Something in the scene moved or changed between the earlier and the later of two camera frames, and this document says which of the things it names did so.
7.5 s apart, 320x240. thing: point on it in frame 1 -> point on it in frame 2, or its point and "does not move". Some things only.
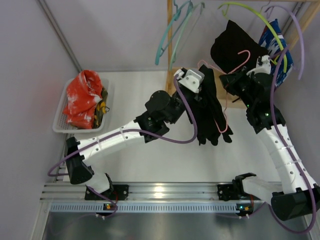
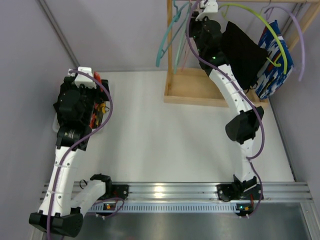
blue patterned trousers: [273, 40] does not move
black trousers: [208, 113] -> [75, 103]
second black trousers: [233, 48] does not move
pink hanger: [227, 73] -> [187, 46]
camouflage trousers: [100, 110] does not move
